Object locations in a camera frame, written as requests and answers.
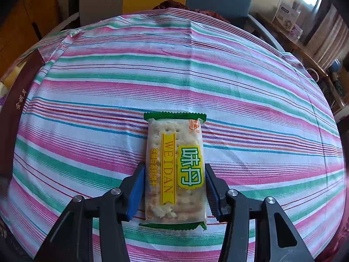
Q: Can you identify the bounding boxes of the blue round object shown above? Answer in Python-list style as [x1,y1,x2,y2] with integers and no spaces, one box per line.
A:
[328,59,342,74]

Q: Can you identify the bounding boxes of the green-edged cracker packet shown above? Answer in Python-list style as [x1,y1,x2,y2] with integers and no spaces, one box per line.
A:
[139,111,208,231]

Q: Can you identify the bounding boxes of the dark red cloth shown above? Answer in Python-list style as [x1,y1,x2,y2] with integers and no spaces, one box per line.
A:
[151,0,231,24]

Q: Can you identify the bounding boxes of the white curved handle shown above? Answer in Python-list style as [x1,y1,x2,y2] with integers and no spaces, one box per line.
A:
[305,67,320,83]

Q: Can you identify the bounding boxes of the wooden desk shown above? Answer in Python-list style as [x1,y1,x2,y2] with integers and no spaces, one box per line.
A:
[249,12,328,77]

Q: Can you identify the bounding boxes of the striped window curtain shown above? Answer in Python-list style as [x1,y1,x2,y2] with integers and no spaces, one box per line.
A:
[307,0,349,66]

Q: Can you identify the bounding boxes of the white carton box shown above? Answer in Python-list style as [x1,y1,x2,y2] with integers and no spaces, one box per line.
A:
[273,2,300,30]

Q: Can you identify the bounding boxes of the small pink white box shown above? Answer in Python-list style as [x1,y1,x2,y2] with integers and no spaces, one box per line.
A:
[292,25,304,41]

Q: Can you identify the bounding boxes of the striped tablecloth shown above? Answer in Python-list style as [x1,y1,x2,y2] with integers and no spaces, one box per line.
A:
[0,8,345,262]

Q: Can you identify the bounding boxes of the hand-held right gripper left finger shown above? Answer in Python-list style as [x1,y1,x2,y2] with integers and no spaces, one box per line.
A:
[34,162,146,262]

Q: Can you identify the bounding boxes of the wooden wardrobe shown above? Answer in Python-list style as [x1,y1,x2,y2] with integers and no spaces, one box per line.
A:
[0,0,70,74]

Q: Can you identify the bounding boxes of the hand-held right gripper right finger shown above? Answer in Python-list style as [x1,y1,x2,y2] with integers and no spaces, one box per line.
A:
[204,163,317,262]

